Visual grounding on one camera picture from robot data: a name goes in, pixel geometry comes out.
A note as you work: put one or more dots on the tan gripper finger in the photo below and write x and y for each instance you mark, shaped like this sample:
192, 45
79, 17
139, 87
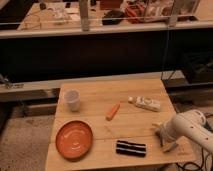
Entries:
156, 126
169, 146

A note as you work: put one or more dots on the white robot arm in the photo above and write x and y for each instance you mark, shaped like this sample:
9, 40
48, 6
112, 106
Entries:
189, 124

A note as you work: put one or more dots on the orange ceramic bowl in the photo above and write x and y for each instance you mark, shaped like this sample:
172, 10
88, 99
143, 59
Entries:
74, 139

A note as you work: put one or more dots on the white plastic bottle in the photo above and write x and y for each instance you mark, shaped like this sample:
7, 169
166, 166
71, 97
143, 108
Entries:
145, 103

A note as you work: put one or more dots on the black white striped cloth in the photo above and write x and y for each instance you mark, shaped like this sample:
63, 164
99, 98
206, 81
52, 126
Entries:
130, 148

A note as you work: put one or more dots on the orange carrot toy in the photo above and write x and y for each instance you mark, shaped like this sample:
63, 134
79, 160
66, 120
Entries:
110, 115

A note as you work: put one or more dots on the black storage crate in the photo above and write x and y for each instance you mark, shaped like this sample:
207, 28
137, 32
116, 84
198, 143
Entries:
197, 67

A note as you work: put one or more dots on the translucent plastic cup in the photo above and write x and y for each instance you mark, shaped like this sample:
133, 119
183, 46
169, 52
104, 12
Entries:
72, 99

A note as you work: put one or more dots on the black bag on bench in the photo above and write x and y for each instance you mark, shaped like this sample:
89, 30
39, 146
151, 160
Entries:
112, 17

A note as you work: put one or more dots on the red tool on bench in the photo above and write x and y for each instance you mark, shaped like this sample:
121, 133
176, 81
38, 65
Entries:
135, 13

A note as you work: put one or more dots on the metal post right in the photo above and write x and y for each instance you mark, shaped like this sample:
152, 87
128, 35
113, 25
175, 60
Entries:
172, 20

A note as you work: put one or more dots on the metal post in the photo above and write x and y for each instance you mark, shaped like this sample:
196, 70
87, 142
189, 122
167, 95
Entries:
172, 20
83, 8

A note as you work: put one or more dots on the metal post left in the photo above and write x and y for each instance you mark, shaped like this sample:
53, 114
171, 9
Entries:
83, 8

